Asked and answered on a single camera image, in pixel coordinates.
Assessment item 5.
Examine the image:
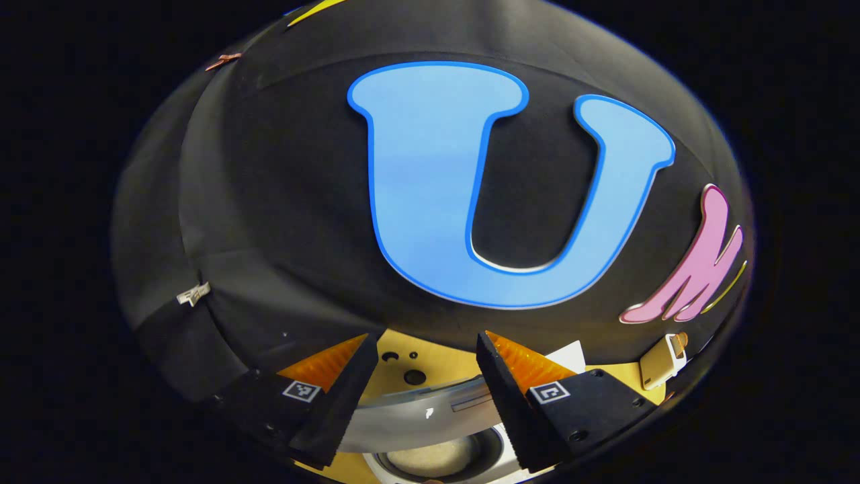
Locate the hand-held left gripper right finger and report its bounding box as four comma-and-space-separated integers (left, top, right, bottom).
476, 331, 662, 474

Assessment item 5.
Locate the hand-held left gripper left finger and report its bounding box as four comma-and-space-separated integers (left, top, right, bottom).
202, 333, 380, 470

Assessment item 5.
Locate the white rice cooker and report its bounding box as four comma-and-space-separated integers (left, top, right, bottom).
336, 339, 587, 484

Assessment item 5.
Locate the white rice heap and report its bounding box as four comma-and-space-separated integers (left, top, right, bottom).
386, 444, 495, 479

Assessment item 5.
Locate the white toaster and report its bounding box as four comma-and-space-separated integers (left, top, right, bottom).
638, 333, 689, 391

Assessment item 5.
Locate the white cloth clip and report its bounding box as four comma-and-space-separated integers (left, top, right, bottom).
177, 282, 212, 307

